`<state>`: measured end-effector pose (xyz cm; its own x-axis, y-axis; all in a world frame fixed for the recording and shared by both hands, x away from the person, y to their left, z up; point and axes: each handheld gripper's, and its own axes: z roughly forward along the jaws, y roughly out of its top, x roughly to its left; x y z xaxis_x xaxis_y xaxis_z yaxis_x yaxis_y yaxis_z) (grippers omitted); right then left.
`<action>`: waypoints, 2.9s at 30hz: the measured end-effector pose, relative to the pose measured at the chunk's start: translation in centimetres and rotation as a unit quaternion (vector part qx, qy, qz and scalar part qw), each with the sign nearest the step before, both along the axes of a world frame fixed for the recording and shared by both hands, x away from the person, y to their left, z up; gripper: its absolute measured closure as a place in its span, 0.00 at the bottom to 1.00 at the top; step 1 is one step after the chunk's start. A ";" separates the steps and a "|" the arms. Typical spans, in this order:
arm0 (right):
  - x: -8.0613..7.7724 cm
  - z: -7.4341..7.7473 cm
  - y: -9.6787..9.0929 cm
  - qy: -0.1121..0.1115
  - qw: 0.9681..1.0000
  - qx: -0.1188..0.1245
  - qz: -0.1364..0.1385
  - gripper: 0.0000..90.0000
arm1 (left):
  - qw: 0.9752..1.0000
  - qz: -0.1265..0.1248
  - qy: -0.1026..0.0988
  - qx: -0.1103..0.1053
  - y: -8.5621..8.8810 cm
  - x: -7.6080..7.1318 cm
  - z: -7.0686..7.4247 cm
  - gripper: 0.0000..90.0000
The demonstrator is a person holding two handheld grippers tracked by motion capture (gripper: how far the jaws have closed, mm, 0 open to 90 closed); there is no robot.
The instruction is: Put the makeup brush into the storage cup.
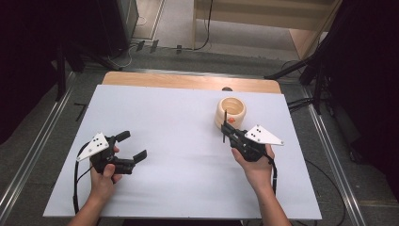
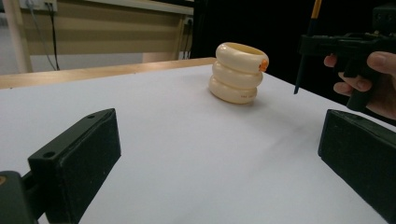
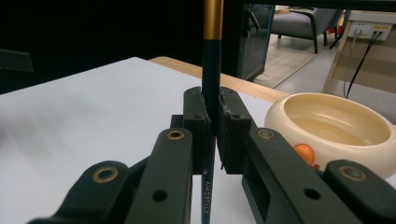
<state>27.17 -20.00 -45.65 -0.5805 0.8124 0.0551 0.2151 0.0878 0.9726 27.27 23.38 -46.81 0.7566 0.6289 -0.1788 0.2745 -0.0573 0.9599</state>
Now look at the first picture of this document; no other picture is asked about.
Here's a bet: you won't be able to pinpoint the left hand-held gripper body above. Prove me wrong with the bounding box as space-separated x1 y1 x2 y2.
75 132 136 175

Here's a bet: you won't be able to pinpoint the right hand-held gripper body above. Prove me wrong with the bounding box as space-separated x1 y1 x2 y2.
224 124 285 163

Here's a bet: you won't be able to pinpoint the dark pencil with orange end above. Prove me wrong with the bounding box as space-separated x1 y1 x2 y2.
222 109 229 144

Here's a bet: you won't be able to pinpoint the wooden pen holder cup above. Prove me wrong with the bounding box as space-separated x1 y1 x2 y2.
214 96 247 130

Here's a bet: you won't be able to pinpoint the person's right hand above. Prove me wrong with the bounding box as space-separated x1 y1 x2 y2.
231 145 277 192

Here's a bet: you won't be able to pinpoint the person's left hand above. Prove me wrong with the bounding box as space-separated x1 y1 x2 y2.
88 164 122 202

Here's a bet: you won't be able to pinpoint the white table board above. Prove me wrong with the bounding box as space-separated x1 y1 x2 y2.
42 84 323 220

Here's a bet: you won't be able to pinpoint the black stand legs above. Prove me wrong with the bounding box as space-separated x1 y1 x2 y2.
56 40 124 102
263 53 334 116

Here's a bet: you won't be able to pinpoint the light wooden shelf unit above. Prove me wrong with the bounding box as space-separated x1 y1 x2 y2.
191 0 343 60

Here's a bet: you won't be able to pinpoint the grey cabinet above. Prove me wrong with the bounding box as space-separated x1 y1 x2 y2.
116 0 139 43

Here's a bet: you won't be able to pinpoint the black curtain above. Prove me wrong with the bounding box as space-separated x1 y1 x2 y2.
319 0 399 203
0 0 121 145

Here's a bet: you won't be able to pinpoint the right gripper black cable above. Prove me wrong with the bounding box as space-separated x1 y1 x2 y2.
264 153 346 226

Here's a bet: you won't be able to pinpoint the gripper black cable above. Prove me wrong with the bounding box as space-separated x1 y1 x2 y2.
72 141 96 215
264 153 346 226

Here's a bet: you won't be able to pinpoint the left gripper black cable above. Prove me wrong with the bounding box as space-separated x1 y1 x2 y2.
72 141 96 215

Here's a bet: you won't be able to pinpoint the black cable bundle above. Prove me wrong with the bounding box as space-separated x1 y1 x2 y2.
286 97 315 114

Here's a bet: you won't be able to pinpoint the metal floor rail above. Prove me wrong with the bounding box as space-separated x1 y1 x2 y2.
0 71 77 216
300 85 367 226

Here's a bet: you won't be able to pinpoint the white floor cable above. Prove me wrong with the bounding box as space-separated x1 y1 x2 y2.
107 42 139 69

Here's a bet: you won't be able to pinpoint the black hanging cable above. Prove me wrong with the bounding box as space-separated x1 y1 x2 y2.
193 0 215 52

